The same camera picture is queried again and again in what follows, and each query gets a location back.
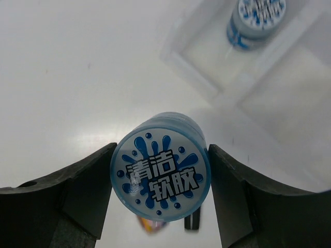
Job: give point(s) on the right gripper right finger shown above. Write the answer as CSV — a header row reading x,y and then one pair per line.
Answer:
x,y
254,210

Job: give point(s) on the blue slime jar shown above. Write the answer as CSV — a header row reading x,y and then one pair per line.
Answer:
x,y
253,22
160,171

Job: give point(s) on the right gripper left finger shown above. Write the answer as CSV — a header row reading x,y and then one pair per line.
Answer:
x,y
66,208

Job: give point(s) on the white three-compartment tray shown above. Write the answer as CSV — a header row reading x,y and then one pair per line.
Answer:
x,y
280,90

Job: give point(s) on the blue highlighter marker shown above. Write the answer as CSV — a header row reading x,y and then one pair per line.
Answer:
x,y
192,222

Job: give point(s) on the pink-capped tube of pens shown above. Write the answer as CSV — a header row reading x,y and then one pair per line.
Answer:
x,y
151,227

